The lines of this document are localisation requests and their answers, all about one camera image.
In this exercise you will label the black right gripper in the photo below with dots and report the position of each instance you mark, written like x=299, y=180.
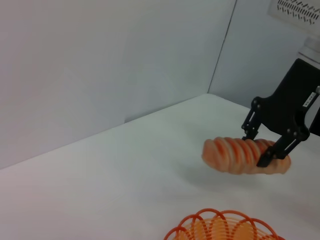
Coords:
x=290, y=100

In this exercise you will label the orange striped bread loaf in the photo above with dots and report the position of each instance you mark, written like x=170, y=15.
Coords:
x=230, y=157

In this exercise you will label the white printed number label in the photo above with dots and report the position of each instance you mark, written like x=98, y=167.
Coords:
x=311, y=100

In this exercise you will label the white perforated panel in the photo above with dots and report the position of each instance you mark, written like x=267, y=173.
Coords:
x=295, y=10

